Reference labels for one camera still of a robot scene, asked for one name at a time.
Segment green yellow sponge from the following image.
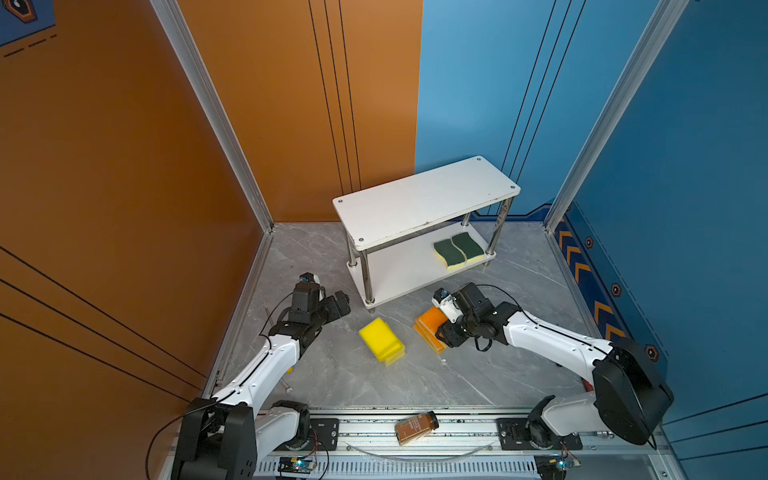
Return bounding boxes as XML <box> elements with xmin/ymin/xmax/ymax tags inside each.
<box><xmin>433</xmin><ymin>239</ymin><xmax>466</xmax><ymax>270</ymax></box>
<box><xmin>451</xmin><ymin>232</ymin><xmax>485</xmax><ymax>262</ymax></box>

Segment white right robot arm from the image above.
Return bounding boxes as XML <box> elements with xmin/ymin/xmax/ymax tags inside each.
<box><xmin>432</xmin><ymin>283</ymin><xmax>674</xmax><ymax>449</ymax></box>

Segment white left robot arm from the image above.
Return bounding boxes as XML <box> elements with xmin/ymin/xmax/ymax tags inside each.
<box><xmin>170</xmin><ymin>273</ymin><xmax>351</xmax><ymax>479</ymax></box>

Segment white two-tier metal shelf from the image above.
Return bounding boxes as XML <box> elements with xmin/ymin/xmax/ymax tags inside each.
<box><xmin>333</xmin><ymin>156</ymin><xmax>521</xmax><ymax>310</ymax></box>

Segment yellow sponge top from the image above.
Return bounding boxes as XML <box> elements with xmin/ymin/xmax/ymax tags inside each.
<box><xmin>359</xmin><ymin>318</ymin><xmax>399</xmax><ymax>356</ymax></box>

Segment yellow sponge middle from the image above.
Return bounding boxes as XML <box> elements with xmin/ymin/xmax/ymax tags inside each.
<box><xmin>372</xmin><ymin>339</ymin><xmax>405</xmax><ymax>366</ymax></box>

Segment yellow sponge bottom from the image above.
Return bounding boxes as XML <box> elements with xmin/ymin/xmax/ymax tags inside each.
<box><xmin>380</xmin><ymin>348</ymin><xmax>406</xmax><ymax>367</ymax></box>

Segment brown spice jar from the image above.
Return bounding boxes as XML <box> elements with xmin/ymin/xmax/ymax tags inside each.
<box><xmin>394</xmin><ymin>411</ymin><xmax>439</xmax><ymax>446</ymax></box>

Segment green circuit board left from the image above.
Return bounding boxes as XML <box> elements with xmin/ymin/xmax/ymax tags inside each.
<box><xmin>277</xmin><ymin>457</ymin><xmax>317</xmax><ymax>476</ymax></box>

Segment green circuit board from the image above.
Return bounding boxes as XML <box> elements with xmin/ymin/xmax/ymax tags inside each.
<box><xmin>534</xmin><ymin>456</ymin><xmax>581</xmax><ymax>480</ymax></box>
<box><xmin>277</xmin><ymin>457</ymin><xmax>317</xmax><ymax>476</ymax></box>

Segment green circuit board right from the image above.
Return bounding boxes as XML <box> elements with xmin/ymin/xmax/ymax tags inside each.
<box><xmin>534</xmin><ymin>456</ymin><xmax>581</xmax><ymax>480</ymax></box>

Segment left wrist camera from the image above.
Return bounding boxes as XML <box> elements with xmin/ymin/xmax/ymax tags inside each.
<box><xmin>299</xmin><ymin>272</ymin><xmax>320</xmax><ymax>288</ymax></box>

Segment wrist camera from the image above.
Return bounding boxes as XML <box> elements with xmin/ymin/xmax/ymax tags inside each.
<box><xmin>299</xmin><ymin>272</ymin><xmax>320</xmax><ymax>288</ymax></box>
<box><xmin>432</xmin><ymin>288</ymin><xmax>463</xmax><ymax>323</ymax></box>

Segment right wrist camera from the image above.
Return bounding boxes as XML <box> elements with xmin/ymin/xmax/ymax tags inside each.
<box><xmin>432</xmin><ymin>288</ymin><xmax>463</xmax><ymax>323</ymax></box>

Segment aluminium front rail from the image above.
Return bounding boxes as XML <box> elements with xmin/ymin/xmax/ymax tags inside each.
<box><xmin>254</xmin><ymin>407</ymin><xmax>686</xmax><ymax>479</ymax></box>

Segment aluminium corner post left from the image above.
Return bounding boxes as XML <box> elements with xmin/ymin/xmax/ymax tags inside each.
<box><xmin>149</xmin><ymin>0</ymin><xmax>276</xmax><ymax>234</ymax></box>

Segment aluminium corner post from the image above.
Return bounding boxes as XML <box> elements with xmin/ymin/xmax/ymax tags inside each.
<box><xmin>149</xmin><ymin>0</ymin><xmax>276</xmax><ymax>234</ymax></box>
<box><xmin>543</xmin><ymin>0</ymin><xmax>691</xmax><ymax>235</ymax></box>

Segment aluminium corner post right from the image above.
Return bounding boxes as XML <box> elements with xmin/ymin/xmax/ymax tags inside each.
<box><xmin>543</xmin><ymin>0</ymin><xmax>691</xmax><ymax>235</ymax></box>

